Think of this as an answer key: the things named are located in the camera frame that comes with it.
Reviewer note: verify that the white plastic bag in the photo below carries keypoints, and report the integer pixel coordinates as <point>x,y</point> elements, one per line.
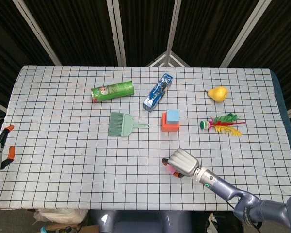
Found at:
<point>60,216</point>

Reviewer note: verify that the dark folding partition screen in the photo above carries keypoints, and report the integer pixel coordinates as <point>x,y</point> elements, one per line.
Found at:
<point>82,29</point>

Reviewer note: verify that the pink foam cube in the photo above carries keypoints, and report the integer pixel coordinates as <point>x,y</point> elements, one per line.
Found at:
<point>171,170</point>

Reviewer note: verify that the white checkered tablecloth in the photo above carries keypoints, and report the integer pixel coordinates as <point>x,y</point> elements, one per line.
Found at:
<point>63,157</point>

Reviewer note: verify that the blue cookie box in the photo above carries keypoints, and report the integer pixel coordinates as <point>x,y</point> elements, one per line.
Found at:
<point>157,92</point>

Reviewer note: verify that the yellow toy pear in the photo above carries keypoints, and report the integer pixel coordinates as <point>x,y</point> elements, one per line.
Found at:
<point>218,94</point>

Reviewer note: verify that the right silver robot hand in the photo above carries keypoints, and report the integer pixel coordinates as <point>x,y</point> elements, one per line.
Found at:
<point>184,162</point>

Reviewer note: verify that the green hand brush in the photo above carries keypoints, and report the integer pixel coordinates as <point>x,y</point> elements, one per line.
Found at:
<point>121,125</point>

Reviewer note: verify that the black trash bin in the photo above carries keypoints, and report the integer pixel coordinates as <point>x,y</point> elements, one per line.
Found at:
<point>220,223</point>

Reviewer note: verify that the green chip can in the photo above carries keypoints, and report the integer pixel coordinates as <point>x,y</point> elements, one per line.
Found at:
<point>112,91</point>

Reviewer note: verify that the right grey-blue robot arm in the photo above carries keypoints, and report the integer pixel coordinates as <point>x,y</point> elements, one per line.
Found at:
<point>223,189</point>

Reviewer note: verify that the orange foam cube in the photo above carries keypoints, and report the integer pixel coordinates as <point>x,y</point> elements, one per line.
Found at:
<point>169,128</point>

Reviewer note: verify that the brown cardboard box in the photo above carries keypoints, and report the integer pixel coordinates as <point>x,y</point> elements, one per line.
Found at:
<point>87,229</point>

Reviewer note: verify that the grey-blue robot torso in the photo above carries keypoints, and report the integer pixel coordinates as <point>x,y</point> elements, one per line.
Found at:
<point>135,223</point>

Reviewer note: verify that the colourful feather shuttlecock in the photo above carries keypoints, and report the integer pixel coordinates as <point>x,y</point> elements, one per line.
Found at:
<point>212,125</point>

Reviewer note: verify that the blue foam cube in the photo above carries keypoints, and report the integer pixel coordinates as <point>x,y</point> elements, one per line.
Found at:
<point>173,116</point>

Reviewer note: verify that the dark blue table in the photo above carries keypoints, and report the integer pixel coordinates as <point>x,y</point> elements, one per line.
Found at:
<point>286,109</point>

